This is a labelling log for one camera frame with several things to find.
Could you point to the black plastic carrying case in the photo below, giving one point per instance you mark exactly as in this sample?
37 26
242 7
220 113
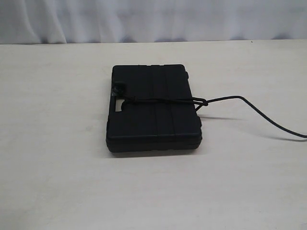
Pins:
151 108

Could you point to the white backdrop curtain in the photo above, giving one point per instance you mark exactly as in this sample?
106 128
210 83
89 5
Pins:
122 21

